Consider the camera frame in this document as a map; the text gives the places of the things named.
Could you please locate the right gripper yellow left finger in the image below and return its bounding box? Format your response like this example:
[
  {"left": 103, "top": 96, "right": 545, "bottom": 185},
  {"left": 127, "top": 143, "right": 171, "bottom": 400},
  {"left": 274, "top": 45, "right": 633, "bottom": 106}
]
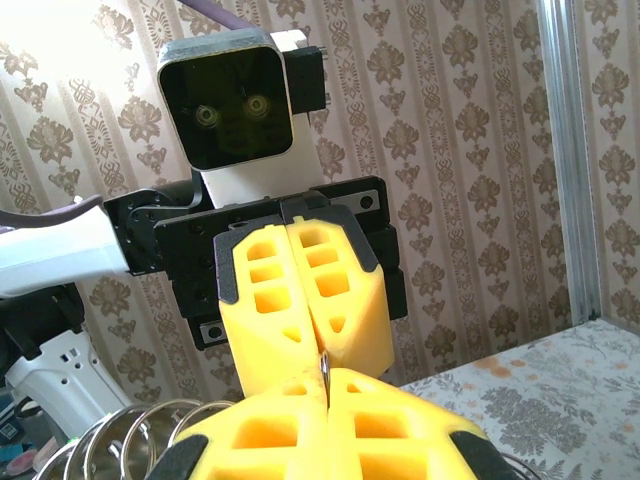
[{"left": 148, "top": 370, "right": 330, "bottom": 480}]

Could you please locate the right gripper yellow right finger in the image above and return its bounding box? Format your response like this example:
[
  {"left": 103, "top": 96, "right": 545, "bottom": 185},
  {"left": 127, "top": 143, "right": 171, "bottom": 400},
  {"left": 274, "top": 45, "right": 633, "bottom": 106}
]
[{"left": 327, "top": 367, "right": 509, "bottom": 480}]

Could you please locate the floral patterned table cover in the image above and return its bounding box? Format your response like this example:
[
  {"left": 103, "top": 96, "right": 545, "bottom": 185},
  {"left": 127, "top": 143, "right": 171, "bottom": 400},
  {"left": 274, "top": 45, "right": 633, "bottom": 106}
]
[{"left": 398, "top": 318, "right": 640, "bottom": 480}]

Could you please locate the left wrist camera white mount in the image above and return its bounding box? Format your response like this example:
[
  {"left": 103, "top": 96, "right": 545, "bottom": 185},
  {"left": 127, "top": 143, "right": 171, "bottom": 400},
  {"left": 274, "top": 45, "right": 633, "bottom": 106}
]
[{"left": 156, "top": 26, "right": 332, "bottom": 209}]

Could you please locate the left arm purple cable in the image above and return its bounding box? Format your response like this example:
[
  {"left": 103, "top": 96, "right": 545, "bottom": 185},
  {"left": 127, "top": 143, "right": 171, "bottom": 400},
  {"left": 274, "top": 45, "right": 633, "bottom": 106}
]
[{"left": 0, "top": 0, "right": 251, "bottom": 236}]

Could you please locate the aluminium frame post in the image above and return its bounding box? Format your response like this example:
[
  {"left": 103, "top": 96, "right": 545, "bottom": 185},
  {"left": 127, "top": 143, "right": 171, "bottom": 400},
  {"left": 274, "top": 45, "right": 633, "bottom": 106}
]
[{"left": 536, "top": 0, "right": 602, "bottom": 327}]

